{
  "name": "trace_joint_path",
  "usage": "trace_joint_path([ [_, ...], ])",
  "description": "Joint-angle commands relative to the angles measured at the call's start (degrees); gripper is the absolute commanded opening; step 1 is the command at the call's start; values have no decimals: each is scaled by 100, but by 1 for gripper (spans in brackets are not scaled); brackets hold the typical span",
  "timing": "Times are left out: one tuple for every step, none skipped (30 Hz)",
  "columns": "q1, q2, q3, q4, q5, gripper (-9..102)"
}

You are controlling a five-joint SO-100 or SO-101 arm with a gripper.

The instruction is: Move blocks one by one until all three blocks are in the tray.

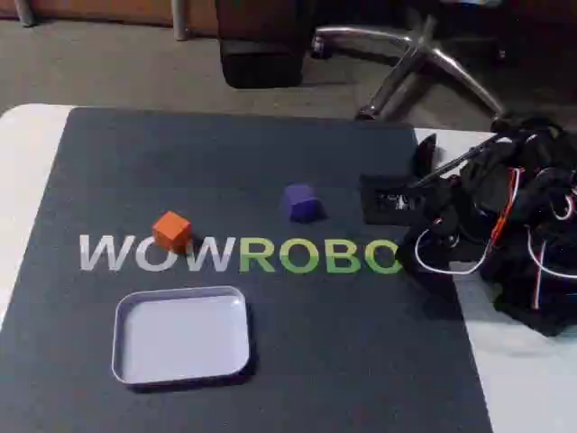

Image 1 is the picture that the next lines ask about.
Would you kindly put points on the black camera box mount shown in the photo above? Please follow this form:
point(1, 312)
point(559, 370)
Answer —
point(392, 200)

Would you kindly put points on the pale lavender metal tray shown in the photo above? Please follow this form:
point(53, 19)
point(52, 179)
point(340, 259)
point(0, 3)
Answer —
point(180, 336)

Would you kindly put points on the brown wooden furniture panel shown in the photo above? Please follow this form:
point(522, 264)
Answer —
point(90, 9)

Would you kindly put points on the grey metal table leg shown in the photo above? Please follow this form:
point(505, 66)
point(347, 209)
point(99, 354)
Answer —
point(24, 11)
point(181, 20)

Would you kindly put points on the chrome office chair base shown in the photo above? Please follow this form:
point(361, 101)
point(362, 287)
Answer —
point(433, 58)

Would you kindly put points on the orange cube block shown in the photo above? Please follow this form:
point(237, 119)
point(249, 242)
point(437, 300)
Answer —
point(170, 231)

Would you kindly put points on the black WOWROBO desk mat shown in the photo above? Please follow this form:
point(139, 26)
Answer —
point(270, 343)

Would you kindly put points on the purple cube block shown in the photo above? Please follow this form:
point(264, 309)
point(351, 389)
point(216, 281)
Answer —
point(303, 204)

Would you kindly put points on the black table clamp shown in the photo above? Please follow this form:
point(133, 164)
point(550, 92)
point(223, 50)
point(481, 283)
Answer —
point(426, 153)

